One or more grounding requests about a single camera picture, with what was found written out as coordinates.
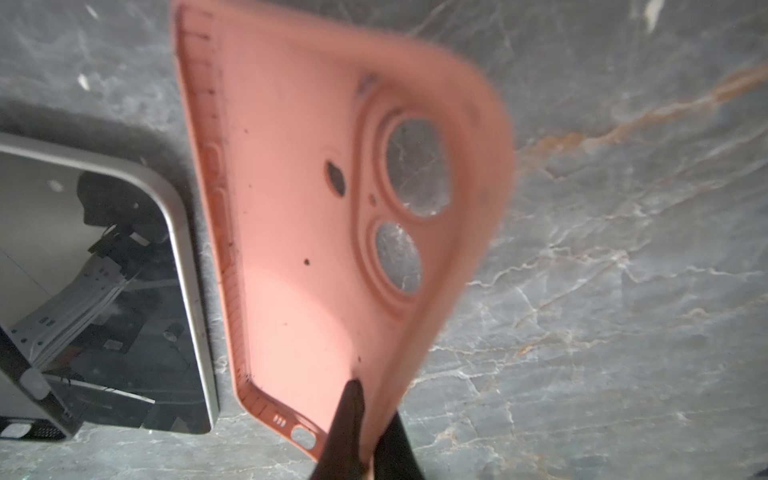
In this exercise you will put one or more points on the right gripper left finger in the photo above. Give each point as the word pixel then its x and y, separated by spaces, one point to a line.
pixel 340 456

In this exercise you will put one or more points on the phone with pink edge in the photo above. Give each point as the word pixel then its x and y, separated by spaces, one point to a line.
pixel 101 315

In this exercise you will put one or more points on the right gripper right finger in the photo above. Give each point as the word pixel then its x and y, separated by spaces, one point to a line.
pixel 394 458

